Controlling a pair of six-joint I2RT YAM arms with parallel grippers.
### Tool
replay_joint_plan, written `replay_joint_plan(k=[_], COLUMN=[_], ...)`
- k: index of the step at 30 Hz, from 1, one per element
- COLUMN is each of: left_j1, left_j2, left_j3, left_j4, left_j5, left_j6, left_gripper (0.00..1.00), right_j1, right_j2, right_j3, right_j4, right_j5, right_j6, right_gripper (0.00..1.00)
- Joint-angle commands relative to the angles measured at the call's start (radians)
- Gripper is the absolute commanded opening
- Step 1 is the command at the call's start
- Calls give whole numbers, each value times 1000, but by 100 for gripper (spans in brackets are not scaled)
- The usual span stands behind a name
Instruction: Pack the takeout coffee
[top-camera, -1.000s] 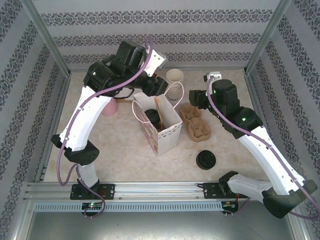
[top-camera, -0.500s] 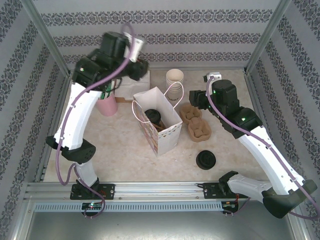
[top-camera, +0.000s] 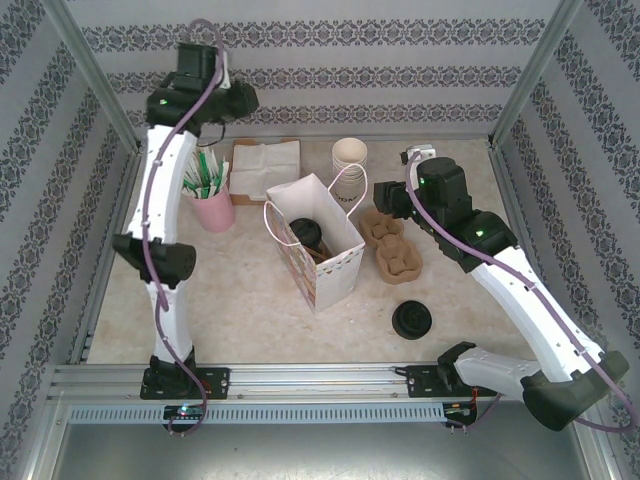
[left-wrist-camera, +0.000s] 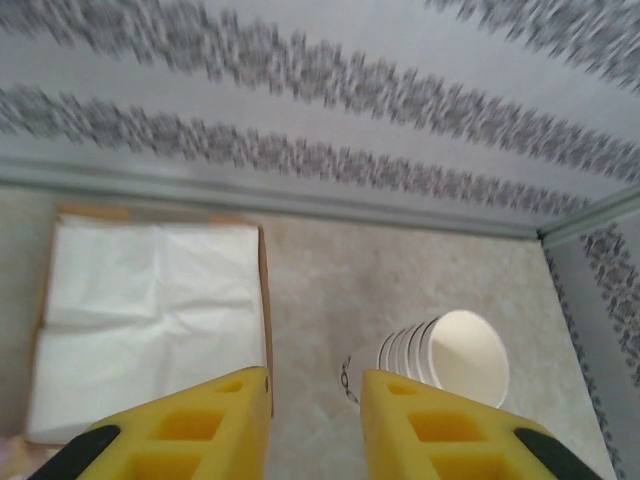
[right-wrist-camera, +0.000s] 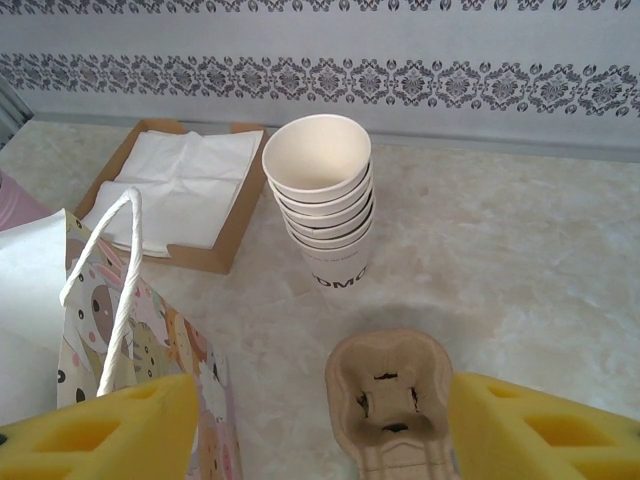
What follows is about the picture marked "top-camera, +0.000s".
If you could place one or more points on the aluminium side frame rail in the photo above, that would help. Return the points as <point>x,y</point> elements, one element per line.
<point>112,200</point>
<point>520,200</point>

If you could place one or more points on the white paper napkin stack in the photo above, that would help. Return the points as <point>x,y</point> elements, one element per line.
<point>260,165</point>

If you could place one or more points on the animal print paper gift bag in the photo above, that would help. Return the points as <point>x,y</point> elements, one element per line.
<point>330,285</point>

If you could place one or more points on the aluminium frame post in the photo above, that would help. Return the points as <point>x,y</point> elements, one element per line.
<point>90,70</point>
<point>535,70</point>

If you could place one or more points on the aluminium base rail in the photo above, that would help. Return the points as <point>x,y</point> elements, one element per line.
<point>310,380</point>

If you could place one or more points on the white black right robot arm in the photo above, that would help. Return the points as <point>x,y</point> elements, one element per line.
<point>520,295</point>

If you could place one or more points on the white wrapped straw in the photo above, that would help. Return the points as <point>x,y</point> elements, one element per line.
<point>192,177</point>

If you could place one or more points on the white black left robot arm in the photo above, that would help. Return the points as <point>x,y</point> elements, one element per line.
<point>160,200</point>

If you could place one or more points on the brown cardboard cup carrier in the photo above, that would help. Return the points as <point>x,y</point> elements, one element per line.
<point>395,255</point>

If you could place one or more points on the pink straw holder cup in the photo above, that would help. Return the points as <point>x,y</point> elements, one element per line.
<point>215,212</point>

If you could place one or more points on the stack of white paper cups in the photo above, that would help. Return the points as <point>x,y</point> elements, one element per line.
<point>349,150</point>

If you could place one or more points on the aluminium back frame rail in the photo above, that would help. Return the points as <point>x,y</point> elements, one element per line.
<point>310,137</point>

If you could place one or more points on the small circuit board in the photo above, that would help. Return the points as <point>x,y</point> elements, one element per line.
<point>185,412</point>
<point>460,410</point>

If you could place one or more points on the wooden stir stick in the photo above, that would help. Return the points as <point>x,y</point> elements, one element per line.
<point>320,251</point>

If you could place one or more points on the brown cardboard napkin box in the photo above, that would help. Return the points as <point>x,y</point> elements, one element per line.
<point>240,200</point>

